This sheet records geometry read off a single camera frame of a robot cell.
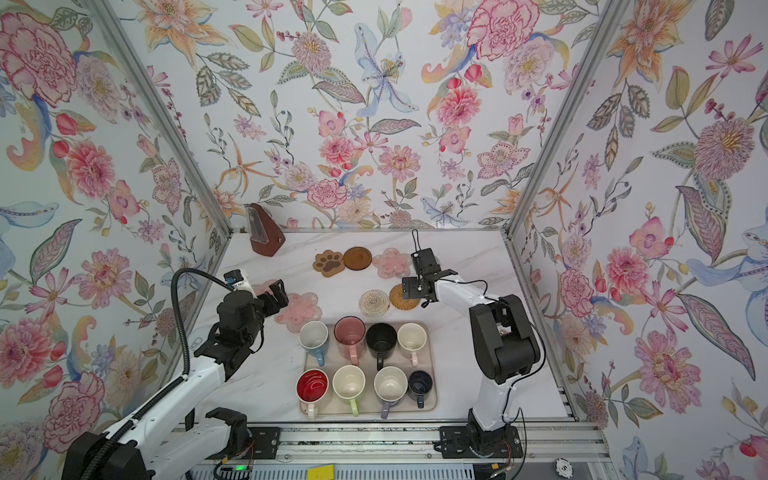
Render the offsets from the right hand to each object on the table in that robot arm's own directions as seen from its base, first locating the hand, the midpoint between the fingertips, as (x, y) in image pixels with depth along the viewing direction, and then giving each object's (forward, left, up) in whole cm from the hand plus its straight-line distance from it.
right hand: (421, 285), depth 99 cm
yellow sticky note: (-52, +24, -2) cm, 57 cm away
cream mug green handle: (-31, +21, -2) cm, 37 cm away
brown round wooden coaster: (+15, +23, -5) cm, 28 cm away
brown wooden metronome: (+17, +56, +4) cm, 59 cm away
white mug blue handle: (-19, +33, -3) cm, 38 cm away
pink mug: (-18, +21, 0) cm, 28 cm away
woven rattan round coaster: (-3, +7, -5) cm, 9 cm away
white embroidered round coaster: (-4, +15, -5) cm, 17 cm away
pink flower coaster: (+13, +10, -5) cm, 17 cm away
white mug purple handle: (-30, +9, -5) cm, 32 cm away
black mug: (-20, +12, +1) cm, 24 cm away
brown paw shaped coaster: (+12, +34, -4) cm, 36 cm away
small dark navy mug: (-31, +1, -3) cm, 31 cm away
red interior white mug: (-33, +30, -2) cm, 44 cm away
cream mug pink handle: (-19, +3, +1) cm, 19 cm away
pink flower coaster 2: (-8, +40, -4) cm, 41 cm away
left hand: (-11, +42, +13) cm, 45 cm away
